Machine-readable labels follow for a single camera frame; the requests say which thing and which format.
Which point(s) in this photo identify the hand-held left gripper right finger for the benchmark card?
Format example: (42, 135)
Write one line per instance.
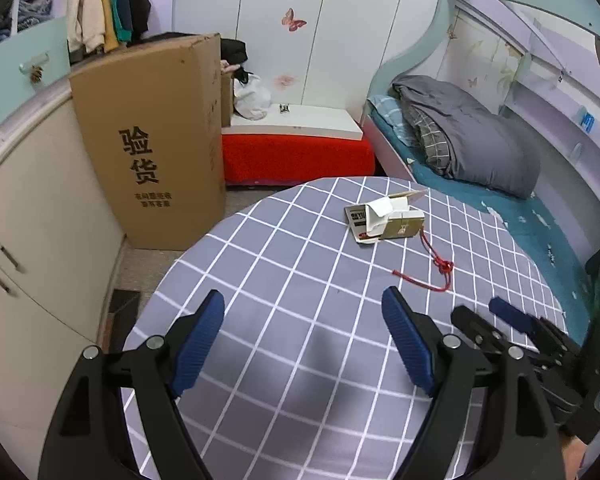
(410, 345)

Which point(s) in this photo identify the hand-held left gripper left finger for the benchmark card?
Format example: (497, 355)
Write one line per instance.
(200, 345)

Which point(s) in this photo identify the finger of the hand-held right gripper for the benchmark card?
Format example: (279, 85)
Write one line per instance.
(472, 327)
(512, 314)

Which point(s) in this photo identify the small cardboard box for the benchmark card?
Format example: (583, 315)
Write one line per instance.
(395, 217)

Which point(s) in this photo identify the person's right forearm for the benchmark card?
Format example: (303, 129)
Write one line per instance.
(575, 460)

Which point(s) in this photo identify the teal bed sheet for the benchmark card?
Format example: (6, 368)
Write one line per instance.
(530, 230)

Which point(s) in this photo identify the grey checked tablecloth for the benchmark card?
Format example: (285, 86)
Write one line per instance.
(290, 310)

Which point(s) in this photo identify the grey quilt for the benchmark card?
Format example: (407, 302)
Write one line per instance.
(470, 140)

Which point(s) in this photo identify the tall cardboard box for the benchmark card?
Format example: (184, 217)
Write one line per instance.
(150, 150)

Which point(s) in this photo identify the white low cabinet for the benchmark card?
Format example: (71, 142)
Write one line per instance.
(40, 220)

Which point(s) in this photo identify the white plastic bag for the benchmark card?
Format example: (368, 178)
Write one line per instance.
(252, 97)

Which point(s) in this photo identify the pink butterfly sticker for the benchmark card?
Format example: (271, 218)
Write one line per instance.
(285, 80)

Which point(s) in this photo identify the black cloth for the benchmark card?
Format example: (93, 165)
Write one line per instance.
(232, 55)

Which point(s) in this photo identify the pine cone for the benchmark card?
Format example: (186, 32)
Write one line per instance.
(36, 74)

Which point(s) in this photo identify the white wardrobe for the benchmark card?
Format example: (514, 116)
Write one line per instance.
(305, 25)

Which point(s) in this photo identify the teal drawer unit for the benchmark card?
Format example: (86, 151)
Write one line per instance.
(20, 60)

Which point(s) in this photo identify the red butterfly sticker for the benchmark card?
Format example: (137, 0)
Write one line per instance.
(293, 21)

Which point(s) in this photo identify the hanging clothes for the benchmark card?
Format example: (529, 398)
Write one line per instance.
(105, 5)

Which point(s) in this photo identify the lavender cube shelf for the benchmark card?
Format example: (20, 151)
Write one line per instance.
(25, 15)

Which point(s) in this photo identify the small blue wall holder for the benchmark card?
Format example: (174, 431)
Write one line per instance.
(587, 121)

